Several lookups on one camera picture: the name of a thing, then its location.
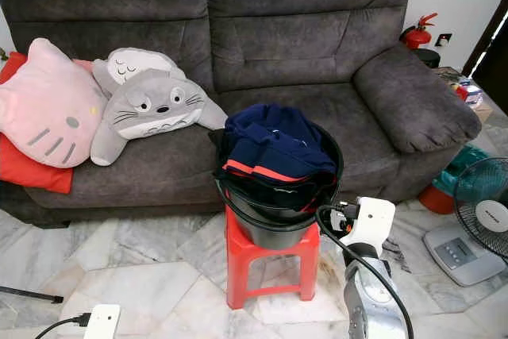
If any navy shirt with red stripes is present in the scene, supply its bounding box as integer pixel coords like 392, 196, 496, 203
218, 102, 338, 185

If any black plastic bucket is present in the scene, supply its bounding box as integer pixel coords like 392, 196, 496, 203
213, 117, 344, 250

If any red round container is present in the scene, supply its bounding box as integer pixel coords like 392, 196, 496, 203
419, 183, 456, 215

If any red plastic stool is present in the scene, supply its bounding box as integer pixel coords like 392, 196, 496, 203
225, 204, 322, 310

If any white standing fan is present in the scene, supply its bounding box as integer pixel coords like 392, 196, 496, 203
422, 156, 508, 288

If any teal plastic basket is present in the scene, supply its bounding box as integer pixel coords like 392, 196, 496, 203
441, 143, 497, 193

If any red cushion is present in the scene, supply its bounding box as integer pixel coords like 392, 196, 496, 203
0, 51, 75, 195

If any cluttered small side table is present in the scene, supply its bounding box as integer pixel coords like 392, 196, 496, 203
441, 67, 485, 108

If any dark grey fabric sofa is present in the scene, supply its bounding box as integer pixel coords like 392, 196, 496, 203
0, 0, 483, 229

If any black round container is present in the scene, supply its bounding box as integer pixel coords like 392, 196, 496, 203
415, 48, 441, 68

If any red fire extinguisher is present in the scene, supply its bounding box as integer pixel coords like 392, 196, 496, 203
399, 12, 439, 50

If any pink cat face pillow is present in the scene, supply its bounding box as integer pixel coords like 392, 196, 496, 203
0, 37, 108, 169

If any grey Totoro plush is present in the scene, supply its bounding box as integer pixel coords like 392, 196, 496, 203
90, 69, 229, 167

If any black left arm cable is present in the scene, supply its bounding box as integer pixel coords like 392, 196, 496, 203
36, 313, 90, 339

